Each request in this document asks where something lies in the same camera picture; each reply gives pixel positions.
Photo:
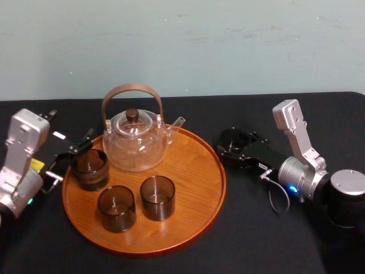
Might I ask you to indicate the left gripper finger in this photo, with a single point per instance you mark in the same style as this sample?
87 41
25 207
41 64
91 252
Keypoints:
82 141
49 114

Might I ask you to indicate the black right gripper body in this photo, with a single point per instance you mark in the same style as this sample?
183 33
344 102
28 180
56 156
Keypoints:
263 155

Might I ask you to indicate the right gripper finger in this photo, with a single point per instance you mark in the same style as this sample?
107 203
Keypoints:
260 138
233 160

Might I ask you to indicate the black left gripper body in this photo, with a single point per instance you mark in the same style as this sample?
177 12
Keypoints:
54 148

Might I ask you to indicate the smoky glass cup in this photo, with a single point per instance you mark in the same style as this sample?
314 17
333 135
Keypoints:
235 140
90 177
117 214
157 204

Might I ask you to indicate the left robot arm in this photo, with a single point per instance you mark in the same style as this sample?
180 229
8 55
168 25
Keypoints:
21 137

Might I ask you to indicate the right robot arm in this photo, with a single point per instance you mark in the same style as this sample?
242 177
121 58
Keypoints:
302 174

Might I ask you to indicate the round wooden tray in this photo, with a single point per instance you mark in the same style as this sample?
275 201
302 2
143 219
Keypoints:
188 182

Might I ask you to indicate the glass teapot lid, wooden knob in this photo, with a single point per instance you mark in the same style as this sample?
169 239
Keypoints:
132 124

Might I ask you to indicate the black table cloth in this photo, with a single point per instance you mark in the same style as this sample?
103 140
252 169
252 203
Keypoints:
256 245

